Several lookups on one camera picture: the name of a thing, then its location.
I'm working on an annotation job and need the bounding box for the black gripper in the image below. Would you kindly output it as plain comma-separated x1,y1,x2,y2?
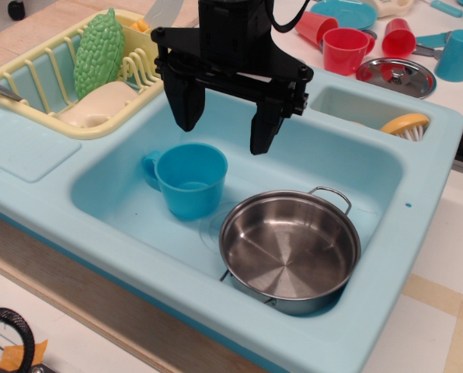
151,1,314,155

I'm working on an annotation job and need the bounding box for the blue plastic cup with handle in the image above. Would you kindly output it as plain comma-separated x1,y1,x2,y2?
141,143,228,220

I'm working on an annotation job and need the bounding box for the stainless steel pan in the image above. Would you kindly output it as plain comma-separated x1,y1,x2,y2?
219,186,361,315

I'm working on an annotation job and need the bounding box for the steel pot lid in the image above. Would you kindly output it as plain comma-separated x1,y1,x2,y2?
356,58,437,99

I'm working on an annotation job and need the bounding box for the blue upside-down cup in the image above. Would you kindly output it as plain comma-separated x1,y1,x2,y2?
434,30,463,82

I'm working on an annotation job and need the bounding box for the white plastic knife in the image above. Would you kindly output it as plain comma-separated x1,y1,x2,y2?
143,0,183,29

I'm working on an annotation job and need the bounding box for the red tumbler lying left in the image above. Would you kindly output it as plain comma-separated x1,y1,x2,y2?
295,12,339,47

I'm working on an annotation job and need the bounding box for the red tumbler lying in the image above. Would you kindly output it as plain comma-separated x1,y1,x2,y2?
295,12,339,47
381,18,416,58

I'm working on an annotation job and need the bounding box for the orange toy utensil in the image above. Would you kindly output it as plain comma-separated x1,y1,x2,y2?
131,18,151,33

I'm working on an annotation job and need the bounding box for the cream plastic soap piece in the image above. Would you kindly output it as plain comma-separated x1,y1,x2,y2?
57,81,138,128

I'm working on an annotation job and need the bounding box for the green bitter melon toy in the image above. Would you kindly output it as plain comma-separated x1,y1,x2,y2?
73,9,126,99

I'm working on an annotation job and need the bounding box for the blue plastic plate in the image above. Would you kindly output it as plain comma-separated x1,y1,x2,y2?
310,0,378,30

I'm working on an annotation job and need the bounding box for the light blue toy sink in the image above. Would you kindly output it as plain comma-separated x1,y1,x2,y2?
0,71,463,372

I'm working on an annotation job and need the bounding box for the red tumbler lying right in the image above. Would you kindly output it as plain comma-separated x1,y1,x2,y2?
381,18,416,58

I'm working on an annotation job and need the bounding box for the cream toy appliance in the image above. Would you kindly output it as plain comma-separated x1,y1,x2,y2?
366,0,414,18

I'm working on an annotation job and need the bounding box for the yellow dish brush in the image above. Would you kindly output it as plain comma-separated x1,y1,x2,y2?
381,113,430,141

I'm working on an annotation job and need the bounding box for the yellow dish drying rack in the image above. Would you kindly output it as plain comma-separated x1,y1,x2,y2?
0,9,164,140

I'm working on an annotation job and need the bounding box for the black caster wheel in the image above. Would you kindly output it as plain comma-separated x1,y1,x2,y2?
7,0,26,21

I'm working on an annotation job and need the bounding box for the blue plastic utensil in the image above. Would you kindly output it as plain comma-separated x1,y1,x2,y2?
428,0,463,18

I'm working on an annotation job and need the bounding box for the orange tape piece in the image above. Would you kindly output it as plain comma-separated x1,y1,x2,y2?
0,340,48,372

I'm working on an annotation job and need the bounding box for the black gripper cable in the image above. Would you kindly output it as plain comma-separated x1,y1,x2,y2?
263,0,312,33

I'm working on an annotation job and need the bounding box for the red cup with handle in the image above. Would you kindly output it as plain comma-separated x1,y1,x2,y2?
322,27,375,76

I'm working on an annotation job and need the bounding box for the grey metal spoon handle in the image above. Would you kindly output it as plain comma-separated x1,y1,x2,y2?
0,84,29,105

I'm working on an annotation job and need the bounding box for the black braided cable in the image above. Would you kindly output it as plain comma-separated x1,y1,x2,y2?
0,307,37,370

